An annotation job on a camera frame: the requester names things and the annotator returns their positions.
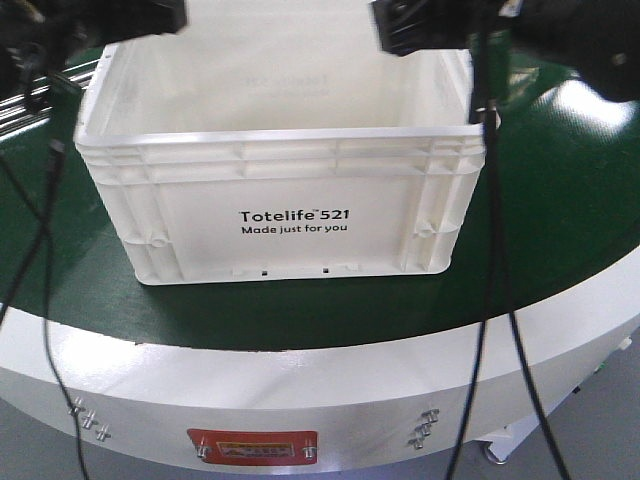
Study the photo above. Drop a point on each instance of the chrome guide rails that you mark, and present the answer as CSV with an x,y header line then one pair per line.
x,y
47,97

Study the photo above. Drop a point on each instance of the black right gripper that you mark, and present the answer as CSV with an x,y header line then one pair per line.
x,y
598,39

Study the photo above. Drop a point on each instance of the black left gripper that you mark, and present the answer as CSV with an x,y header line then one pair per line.
x,y
39,37

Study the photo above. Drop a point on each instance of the white outer conveyor rim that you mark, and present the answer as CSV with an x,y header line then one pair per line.
x,y
368,405

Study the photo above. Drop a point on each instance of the red warning label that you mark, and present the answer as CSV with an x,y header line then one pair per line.
x,y
252,449

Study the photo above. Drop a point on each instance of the white plastic Totelife crate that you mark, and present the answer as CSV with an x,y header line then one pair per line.
x,y
275,140

